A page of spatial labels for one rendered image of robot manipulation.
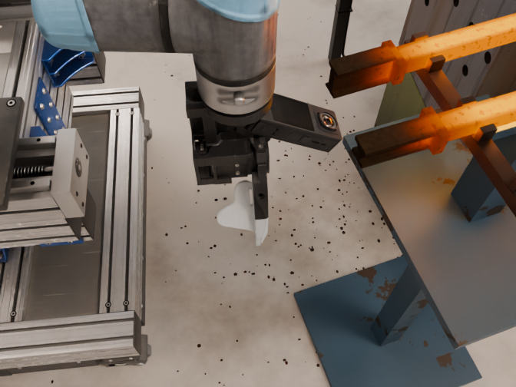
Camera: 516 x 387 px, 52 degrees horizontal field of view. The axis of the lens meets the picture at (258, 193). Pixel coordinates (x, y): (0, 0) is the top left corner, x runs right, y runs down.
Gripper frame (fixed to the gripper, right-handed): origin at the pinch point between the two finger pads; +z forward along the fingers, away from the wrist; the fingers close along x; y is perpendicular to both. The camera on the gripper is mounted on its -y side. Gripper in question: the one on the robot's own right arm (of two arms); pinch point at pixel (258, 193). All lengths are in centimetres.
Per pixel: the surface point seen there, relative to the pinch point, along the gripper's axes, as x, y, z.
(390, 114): -65, -47, 68
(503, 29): -16.0, -34.3, -10.1
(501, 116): -1.7, -29.2, -10.1
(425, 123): -1.2, -19.7, -10.5
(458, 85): -41, -49, 30
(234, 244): -38, 4, 93
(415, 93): -56, -48, 48
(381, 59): -11.2, -16.5, -11.2
